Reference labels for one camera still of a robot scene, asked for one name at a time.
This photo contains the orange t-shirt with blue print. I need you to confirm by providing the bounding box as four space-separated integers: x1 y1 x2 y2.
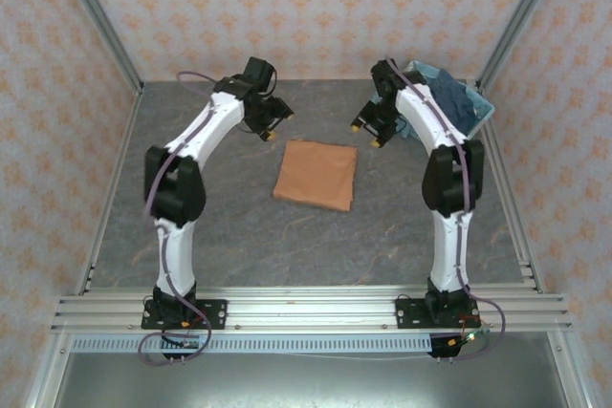
273 139 360 213

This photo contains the light blue printed t-shirt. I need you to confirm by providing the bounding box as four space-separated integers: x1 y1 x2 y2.
400 60 490 140

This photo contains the dark blue t-shirt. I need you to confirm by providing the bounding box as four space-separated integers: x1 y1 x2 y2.
426 68 485 133

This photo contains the light blue plastic basket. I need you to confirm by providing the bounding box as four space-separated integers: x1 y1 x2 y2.
404 60 496 142

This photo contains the grey metal sheet panel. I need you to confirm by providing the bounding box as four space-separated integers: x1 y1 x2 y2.
51 352 578 408

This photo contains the aluminium side rail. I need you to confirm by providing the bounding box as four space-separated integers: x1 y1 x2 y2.
75 86 145 295
476 86 547 295

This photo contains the aluminium frame post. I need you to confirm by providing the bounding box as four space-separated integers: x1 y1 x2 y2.
49 0 145 96
477 0 571 96

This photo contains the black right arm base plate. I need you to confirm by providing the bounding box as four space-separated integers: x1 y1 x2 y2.
395 296 481 332

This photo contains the aluminium mounting rail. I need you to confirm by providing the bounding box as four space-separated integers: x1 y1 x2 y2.
50 285 574 333

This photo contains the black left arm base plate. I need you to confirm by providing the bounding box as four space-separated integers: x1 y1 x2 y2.
141 299 229 332

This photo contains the white slotted cable duct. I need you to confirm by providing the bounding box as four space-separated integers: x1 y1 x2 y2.
71 333 435 354

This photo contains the aluminium frame leg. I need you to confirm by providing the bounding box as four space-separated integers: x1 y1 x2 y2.
546 331 600 408
23 331 74 408

